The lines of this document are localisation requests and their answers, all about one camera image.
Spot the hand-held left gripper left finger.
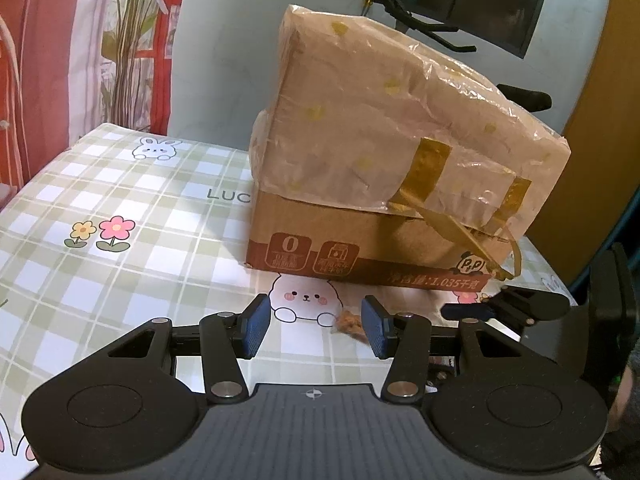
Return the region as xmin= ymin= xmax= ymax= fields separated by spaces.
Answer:
xmin=105 ymin=294 xmax=273 ymax=406

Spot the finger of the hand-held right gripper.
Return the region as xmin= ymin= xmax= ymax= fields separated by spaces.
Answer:
xmin=441 ymin=285 xmax=571 ymax=329

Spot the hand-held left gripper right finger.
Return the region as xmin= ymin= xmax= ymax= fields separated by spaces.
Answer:
xmin=361 ymin=295 xmax=536 ymax=403

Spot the cardboard box with plastic liner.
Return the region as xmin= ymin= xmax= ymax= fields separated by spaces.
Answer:
xmin=246 ymin=2 xmax=572 ymax=293

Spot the checkered tablecloth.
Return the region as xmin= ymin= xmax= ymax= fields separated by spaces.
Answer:
xmin=0 ymin=122 xmax=581 ymax=466

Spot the wooden door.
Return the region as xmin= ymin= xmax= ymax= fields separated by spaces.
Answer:
xmin=525 ymin=0 xmax=640 ymax=306

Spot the dark window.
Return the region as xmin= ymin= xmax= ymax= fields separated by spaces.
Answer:
xmin=270 ymin=0 xmax=556 ymax=58

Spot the black exercise bike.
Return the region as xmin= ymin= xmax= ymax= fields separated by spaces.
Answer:
xmin=362 ymin=0 xmax=553 ymax=111

